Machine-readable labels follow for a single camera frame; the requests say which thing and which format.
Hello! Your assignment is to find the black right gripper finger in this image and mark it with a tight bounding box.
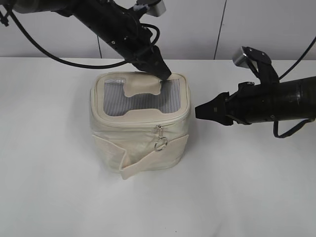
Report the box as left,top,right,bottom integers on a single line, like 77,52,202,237
195,92,234,125

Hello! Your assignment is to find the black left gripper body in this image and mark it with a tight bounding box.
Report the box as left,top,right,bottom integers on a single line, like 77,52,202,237
74,0,154,62

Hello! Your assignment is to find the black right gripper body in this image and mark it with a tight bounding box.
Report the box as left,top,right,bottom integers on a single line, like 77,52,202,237
222,82,281,125

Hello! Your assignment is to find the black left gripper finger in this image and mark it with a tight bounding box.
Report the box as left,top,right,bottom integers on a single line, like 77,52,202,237
128,45,171,80

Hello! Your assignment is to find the silver zipper pull ring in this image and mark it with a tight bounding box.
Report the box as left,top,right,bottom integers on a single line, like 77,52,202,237
153,124,169,152

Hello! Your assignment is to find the cream canvas zipper bag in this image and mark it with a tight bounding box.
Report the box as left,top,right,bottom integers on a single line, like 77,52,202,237
90,72,191,179

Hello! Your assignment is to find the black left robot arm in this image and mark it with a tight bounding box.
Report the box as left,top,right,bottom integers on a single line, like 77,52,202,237
0,0,171,80

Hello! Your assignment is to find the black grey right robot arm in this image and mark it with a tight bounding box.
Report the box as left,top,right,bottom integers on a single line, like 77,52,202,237
195,77,316,126

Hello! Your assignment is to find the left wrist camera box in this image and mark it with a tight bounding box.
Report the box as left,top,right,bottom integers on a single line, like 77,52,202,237
133,0,166,17

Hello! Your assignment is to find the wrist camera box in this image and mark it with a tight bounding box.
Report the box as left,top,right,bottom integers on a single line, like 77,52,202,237
133,0,166,17
232,45,281,84

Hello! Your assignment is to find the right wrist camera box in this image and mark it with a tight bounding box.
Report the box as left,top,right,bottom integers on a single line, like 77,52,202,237
232,45,281,84

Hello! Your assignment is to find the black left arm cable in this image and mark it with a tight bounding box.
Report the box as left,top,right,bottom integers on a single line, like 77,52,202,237
0,7,161,69

